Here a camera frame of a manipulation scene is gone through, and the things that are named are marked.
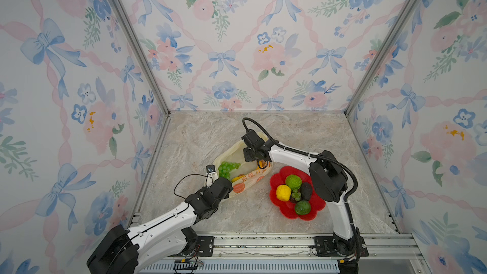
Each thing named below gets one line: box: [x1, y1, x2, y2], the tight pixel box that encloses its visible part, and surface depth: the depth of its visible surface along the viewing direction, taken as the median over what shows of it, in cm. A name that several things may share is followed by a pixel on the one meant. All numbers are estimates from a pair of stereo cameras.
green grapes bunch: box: [218, 161, 241, 180], surface depth 93 cm
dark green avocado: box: [294, 200, 312, 216], surface depth 81 cm
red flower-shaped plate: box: [269, 166, 326, 221], surface depth 84 cm
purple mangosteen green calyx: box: [289, 189, 302, 203], surface depth 84 cm
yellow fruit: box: [275, 184, 292, 202], surface depth 85 cm
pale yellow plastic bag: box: [212, 140, 273, 196], surface depth 91 cm
